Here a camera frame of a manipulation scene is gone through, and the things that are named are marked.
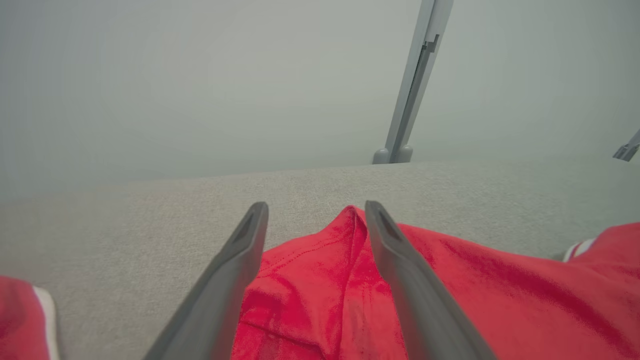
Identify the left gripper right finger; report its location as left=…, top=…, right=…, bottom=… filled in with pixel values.
left=364, top=200, right=499, bottom=360

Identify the red white basketball jersey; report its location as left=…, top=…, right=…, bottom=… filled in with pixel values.
left=231, top=205, right=640, bottom=360

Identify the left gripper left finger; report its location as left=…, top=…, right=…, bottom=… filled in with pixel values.
left=142, top=201, right=270, bottom=360

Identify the grey metal partition post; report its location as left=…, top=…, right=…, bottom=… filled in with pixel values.
left=372, top=0, right=454, bottom=165
left=612, top=129, right=640, bottom=162

